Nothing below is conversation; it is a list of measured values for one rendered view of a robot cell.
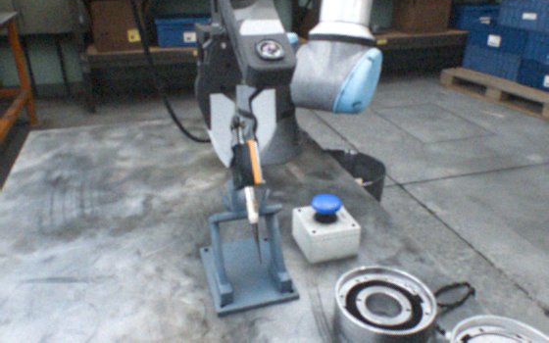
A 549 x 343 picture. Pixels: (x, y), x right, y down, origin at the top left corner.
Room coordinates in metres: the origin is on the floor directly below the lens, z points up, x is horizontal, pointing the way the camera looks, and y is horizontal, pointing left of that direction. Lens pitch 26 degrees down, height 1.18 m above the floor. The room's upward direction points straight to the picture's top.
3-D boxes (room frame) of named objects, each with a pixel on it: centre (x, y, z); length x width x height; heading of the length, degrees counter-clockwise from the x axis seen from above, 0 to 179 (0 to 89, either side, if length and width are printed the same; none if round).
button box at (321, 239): (0.54, -0.07, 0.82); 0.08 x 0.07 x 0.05; 17
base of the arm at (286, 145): (0.87, 0.01, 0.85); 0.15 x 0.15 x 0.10
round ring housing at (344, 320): (0.38, -0.12, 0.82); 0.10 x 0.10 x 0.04
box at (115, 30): (3.75, 1.20, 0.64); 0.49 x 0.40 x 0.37; 112
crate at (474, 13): (4.72, -1.99, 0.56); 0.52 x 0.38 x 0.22; 104
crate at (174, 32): (3.92, 0.69, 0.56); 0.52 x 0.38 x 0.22; 104
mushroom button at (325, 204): (0.53, -0.07, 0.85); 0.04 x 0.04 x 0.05
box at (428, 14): (4.53, -1.39, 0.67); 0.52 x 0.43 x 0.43; 107
